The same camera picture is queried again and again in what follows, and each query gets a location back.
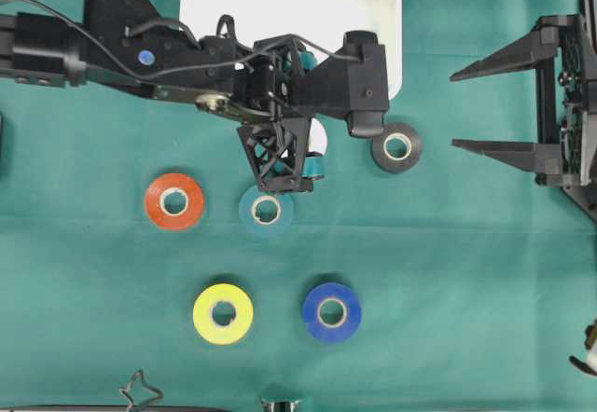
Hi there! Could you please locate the white plastic tray case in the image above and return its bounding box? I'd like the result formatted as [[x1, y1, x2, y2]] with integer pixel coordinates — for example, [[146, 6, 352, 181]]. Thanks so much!
[[180, 0, 402, 97]]

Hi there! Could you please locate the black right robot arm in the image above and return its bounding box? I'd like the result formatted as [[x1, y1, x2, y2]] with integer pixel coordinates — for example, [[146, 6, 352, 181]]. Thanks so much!
[[450, 0, 596, 187]]

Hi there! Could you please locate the black camera cable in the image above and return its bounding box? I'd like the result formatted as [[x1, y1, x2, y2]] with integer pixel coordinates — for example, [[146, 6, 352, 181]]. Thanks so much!
[[0, 0, 365, 82]]

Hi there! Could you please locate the black tape roll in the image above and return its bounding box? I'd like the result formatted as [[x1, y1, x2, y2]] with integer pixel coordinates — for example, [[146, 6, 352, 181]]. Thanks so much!
[[371, 122, 423, 173]]

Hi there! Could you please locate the yellow tape roll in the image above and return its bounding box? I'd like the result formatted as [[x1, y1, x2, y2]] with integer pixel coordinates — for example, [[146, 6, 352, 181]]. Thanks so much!
[[192, 283, 254, 346]]

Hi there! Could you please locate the white tape roll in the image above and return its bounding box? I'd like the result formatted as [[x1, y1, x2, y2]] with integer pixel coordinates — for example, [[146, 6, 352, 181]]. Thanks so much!
[[308, 117, 328, 156]]

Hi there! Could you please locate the black wire star clip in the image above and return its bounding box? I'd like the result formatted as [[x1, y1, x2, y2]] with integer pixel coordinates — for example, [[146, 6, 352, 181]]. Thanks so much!
[[118, 369, 164, 411]]

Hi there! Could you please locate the white beige object right edge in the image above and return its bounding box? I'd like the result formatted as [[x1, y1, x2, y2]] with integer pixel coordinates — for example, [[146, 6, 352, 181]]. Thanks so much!
[[569, 320, 597, 377]]

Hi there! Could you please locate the metal clamp bottom edge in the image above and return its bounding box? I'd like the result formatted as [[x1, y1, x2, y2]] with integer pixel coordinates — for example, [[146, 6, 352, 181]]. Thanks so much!
[[260, 398, 302, 412]]

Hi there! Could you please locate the teal green tape roll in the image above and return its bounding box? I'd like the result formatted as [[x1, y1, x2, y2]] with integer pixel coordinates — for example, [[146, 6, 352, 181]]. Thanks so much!
[[239, 186, 295, 239]]

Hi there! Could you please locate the blue tape roll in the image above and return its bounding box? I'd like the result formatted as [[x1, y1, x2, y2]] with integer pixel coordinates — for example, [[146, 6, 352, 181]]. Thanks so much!
[[302, 282, 362, 343]]

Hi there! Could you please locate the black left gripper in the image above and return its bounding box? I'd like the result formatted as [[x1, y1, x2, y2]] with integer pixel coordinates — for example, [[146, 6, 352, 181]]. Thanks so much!
[[198, 35, 325, 194]]

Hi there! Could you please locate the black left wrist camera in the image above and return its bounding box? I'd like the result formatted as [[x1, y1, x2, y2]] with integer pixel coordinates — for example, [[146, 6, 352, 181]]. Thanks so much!
[[296, 31, 389, 138]]

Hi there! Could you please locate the red tape roll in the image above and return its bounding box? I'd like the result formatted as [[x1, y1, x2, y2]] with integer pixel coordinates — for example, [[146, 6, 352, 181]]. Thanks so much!
[[145, 172, 205, 231]]

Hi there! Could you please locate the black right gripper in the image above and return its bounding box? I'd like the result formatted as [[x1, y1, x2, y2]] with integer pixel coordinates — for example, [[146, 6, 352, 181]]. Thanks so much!
[[450, 14, 596, 186]]

